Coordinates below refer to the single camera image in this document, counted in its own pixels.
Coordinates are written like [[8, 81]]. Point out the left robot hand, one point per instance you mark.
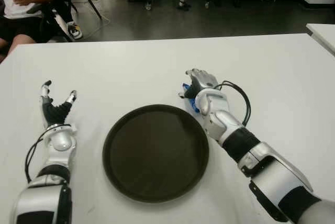
[[56, 111]]

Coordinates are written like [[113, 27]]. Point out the white side table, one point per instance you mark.
[[323, 37]]

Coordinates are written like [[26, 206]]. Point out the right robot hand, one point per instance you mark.
[[202, 81]]

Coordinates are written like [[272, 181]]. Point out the person leg with sneaker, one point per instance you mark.
[[74, 29]]

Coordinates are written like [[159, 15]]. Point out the round dark brown tray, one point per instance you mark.
[[155, 153]]

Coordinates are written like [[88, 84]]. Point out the seated person white shirt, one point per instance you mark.
[[21, 6]]

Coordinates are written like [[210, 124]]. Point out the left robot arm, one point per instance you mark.
[[49, 171]]

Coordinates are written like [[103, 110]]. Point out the blue Oreo cookie packet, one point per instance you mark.
[[195, 103]]

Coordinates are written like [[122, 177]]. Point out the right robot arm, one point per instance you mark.
[[261, 161]]

